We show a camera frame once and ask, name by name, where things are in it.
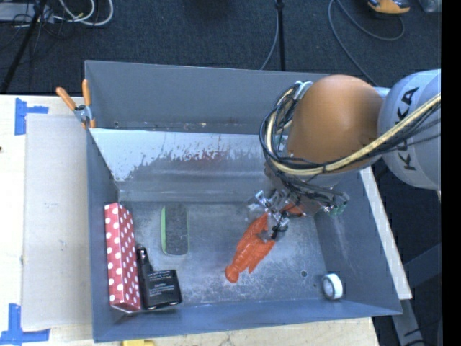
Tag white tape roll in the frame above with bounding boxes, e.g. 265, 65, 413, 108
321, 272, 344, 301

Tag grey metal bin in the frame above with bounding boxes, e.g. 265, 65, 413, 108
83, 59, 403, 344

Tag orange toy lobster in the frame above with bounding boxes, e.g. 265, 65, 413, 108
224, 212, 277, 285

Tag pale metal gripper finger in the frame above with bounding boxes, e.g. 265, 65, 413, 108
267, 208, 285, 226
270, 218, 290, 240

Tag black green-edged sanding block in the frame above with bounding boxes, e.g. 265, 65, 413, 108
160, 204, 190, 257

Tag red white-dotted box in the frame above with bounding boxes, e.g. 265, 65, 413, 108
104, 202, 143, 313

